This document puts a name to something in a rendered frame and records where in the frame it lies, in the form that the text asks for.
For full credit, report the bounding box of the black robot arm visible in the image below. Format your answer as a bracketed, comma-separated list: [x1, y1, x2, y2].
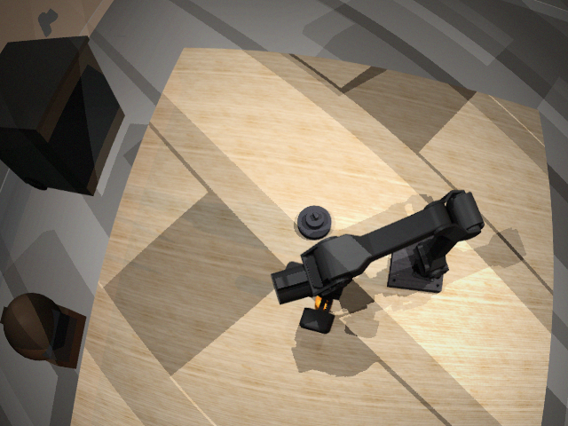
[271, 190, 485, 304]

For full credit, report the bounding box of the dark grey round pedestal with shaft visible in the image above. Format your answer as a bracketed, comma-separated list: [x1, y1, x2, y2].
[297, 205, 331, 241]

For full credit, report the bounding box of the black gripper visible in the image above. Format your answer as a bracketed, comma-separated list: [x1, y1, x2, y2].
[299, 289, 343, 334]

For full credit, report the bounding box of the orange cone-shaped knob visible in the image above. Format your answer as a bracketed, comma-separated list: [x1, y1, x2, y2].
[315, 297, 329, 312]

